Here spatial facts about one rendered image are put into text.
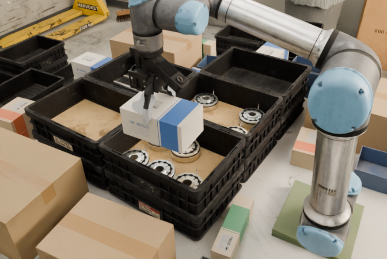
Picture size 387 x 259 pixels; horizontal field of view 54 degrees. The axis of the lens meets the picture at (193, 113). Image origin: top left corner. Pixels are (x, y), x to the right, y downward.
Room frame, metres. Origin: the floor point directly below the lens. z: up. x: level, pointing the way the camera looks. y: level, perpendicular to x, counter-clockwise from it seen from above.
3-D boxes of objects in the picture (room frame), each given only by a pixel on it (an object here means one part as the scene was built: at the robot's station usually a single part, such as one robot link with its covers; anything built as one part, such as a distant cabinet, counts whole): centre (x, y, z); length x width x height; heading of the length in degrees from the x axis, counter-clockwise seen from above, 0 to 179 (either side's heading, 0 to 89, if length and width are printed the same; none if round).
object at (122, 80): (1.47, 0.22, 0.87); 0.40 x 0.30 x 0.11; 54
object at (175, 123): (0.89, 0.09, 1.09); 0.20 x 0.12 x 0.09; 60
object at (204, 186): (0.99, 0.07, 0.92); 0.40 x 0.30 x 0.02; 54
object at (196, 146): (1.04, 0.03, 0.86); 0.10 x 0.10 x 0.01
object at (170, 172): (0.93, 0.12, 0.86); 0.10 x 0.10 x 0.01
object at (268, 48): (1.76, -0.40, 0.83); 0.20 x 0.12 x 0.09; 147
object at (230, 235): (0.79, -0.11, 0.73); 0.24 x 0.06 x 0.06; 155
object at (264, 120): (1.23, -0.10, 0.92); 0.40 x 0.30 x 0.02; 54
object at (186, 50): (1.94, 0.19, 0.80); 0.40 x 0.30 x 0.20; 61
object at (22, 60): (2.51, 1.14, 0.37); 0.40 x 0.30 x 0.45; 150
